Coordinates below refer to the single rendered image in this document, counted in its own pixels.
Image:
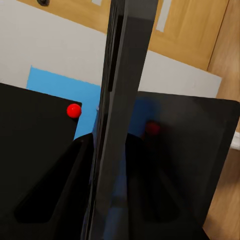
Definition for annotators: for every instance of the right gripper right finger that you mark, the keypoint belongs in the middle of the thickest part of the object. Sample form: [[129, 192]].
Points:
[[174, 220]]

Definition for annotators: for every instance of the door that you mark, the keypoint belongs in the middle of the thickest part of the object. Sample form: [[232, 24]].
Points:
[[184, 30]]

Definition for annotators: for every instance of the keyboard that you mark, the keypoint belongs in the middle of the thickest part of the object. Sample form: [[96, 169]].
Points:
[[129, 31]]

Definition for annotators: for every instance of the desk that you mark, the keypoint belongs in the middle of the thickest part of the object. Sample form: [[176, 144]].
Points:
[[190, 137]]

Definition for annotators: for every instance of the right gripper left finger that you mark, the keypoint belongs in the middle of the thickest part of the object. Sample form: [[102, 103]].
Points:
[[53, 206]]

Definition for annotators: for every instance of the room divider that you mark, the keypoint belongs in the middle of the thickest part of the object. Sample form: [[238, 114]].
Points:
[[71, 89]]

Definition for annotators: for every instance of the monitor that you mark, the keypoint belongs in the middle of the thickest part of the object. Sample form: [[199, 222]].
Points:
[[35, 128]]

